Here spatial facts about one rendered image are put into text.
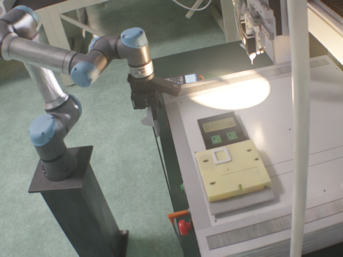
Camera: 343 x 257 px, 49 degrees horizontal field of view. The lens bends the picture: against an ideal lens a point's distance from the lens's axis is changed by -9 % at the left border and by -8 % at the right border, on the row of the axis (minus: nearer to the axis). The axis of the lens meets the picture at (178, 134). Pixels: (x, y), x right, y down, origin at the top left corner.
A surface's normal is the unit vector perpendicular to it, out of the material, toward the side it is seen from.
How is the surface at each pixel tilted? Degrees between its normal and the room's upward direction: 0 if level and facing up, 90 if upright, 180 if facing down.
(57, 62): 66
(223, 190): 0
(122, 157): 0
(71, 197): 90
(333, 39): 90
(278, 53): 90
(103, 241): 90
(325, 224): 0
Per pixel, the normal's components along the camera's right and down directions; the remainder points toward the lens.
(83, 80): -0.33, 0.65
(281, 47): 0.15, 0.61
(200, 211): -0.17, -0.76
